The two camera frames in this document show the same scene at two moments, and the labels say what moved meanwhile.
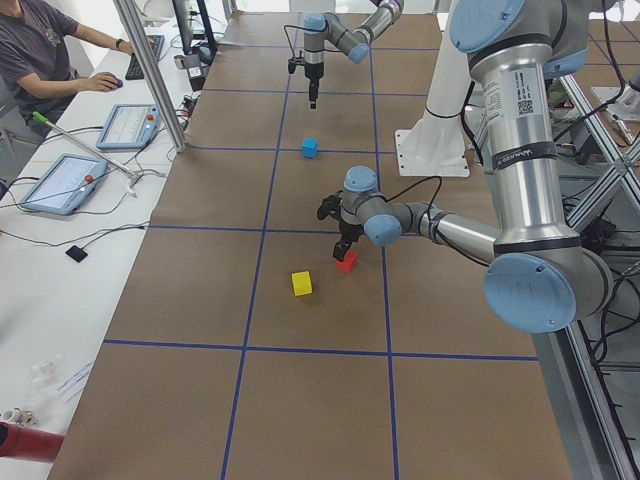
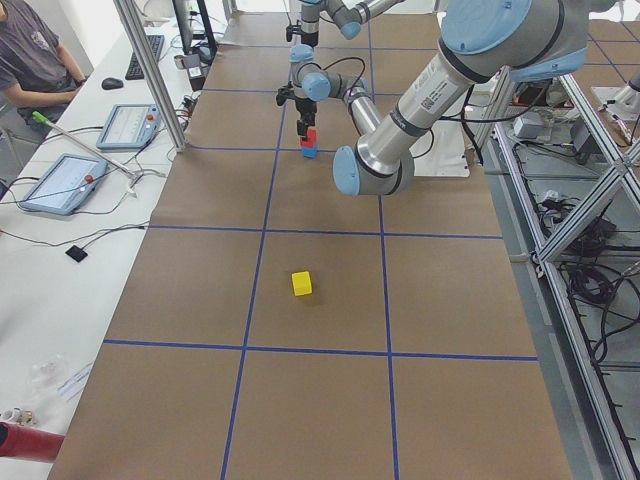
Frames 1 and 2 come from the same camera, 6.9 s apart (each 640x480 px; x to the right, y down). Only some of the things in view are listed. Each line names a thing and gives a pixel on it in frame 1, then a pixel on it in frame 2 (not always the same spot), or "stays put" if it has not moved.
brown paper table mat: (242, 350) stays put
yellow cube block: (301, 283) stays put
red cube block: (349, 263) → (311, 139)
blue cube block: (310, 147) stays put
